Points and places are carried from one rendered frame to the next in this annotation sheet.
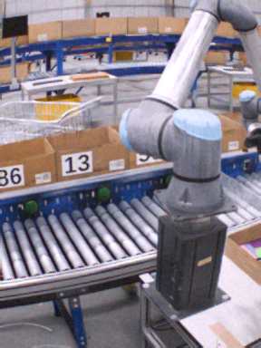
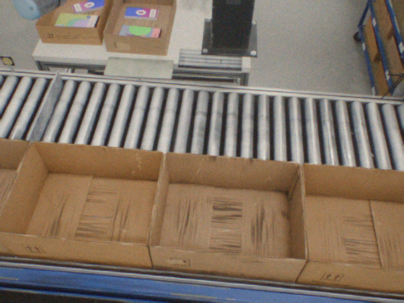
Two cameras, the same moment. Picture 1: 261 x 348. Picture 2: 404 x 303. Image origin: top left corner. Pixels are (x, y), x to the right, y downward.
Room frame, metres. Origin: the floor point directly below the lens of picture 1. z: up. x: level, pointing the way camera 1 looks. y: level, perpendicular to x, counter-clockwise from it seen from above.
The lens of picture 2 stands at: (2.61, 0.41, 1.99)
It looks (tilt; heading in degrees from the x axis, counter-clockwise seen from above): 54 degrees down; 207
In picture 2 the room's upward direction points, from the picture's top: 1 degrees clockwise
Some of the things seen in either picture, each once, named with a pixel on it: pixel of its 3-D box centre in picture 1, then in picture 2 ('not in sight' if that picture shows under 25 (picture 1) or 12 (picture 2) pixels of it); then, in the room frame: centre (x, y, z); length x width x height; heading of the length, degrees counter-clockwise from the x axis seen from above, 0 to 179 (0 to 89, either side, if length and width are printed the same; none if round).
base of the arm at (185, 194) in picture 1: (196, 184); not in sight; (1.16, -0.20, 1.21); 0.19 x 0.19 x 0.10
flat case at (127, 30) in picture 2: (259, 248); (138, 36); (1.40, -0.56, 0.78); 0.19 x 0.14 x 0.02; 110
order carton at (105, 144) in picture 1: (84, 152); (228, 215); (2.12, 0.24, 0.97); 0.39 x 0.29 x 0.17; 113
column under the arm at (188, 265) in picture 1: (189, 260); (232, 7); (1.17, -0.20, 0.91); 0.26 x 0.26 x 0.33; 25
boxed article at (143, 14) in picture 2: not in sight; (141, 14); (1.23, -0.66, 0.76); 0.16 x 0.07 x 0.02; 113
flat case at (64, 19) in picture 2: not in sight; (76, 24); (1.48, -0.86, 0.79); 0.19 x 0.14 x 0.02; 113
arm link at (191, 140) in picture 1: (195, 140); not in sight; (1.17, -0.19, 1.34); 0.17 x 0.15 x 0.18; 47
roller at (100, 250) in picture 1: (91, 236); (263, 142); (1.65, 0.19, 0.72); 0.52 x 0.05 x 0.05; 23
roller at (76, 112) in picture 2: (227, 203); (70, 127); (1.96, -0.53, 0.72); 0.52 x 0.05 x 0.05; 23
